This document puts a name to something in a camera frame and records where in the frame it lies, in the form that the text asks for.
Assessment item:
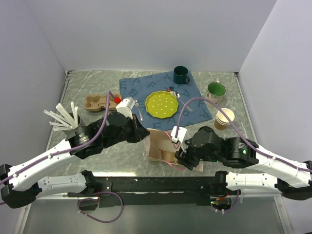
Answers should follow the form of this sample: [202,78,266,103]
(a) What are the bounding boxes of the white green floral mug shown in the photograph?
[207,81,226,105]

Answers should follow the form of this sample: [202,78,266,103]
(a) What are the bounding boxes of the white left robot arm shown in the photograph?
[0,111,150,209]

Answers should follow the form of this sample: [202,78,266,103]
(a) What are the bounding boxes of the small santa figurine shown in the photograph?
[167,86,178,97]

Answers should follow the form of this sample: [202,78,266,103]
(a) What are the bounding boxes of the brown pulp cup carrier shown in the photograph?
[84,93,122,112]

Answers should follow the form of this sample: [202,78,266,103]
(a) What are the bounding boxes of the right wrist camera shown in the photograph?
[171,126,190,143]

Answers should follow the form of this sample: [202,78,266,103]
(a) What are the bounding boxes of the stack of paper cups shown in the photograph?
[214,108,235,131]

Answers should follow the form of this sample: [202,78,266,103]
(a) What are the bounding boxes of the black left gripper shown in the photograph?
[103,113,150,148]

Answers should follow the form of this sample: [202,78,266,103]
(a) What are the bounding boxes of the white wrapped straws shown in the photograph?
[43,102,78,132]

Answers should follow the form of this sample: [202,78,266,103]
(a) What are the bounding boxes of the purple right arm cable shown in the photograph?
[176,97,312,173]

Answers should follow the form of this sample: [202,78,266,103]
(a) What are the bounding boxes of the yellow-green scalloped plate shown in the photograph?
[145,91,179,119]

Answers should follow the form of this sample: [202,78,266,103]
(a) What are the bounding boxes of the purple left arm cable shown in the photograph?
[0,90,117,186]

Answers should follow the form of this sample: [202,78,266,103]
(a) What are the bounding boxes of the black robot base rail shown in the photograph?
[67,175,244,208]

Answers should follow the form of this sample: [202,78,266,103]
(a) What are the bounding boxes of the brown paper coffee cup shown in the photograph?
[160,150,176,163]

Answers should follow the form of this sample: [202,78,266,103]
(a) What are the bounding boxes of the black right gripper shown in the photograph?
[174,136,221,170]

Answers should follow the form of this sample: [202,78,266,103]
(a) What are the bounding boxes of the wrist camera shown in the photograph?
[116,97,135,119]
[171,126,190,143]

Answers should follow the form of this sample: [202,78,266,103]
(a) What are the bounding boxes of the dark green mug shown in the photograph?
[174,66,190,85]

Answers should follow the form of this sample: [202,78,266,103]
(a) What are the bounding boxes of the grey straw holder cup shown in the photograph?
[64,115,85,138]

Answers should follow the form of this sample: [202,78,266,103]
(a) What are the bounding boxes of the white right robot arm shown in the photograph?
[171,127,312,200]

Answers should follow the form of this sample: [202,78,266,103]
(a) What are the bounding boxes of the silver spoon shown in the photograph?
[175,93,193,112]

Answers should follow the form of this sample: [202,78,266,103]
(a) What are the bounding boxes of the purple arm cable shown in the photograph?
[0,90,117,186]
[176,97,312,173]

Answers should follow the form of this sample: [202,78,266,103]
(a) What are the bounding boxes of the blue letter placemat cloth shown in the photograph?
[119,71,201,131]

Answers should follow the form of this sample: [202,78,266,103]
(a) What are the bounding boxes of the silver fork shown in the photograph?
[135,99,144,123]

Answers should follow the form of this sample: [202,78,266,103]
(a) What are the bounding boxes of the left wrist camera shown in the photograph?
[116,97,135,119]

